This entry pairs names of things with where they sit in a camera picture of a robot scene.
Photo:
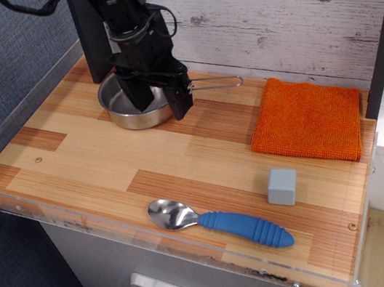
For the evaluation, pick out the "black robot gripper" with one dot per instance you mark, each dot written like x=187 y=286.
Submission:
x=145 y=59

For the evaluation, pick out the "silver steel pan with handle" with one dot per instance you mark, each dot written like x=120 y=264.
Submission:
x=125 y=115

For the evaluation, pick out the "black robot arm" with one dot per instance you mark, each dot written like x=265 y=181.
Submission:
x=122 y=15

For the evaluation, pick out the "orange folded cloth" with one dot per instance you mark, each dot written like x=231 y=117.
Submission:
x=309 y=121

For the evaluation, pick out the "grey cube block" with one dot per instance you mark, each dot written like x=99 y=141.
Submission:
x=282 y=186

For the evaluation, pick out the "clear acrylic table guard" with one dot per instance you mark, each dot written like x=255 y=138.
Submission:
x=65 y=163

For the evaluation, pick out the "dark grey left post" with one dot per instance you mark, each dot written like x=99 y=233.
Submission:
x=93 y=38

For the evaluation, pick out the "spoon with blue handle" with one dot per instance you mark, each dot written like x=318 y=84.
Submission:
x=173 y=215

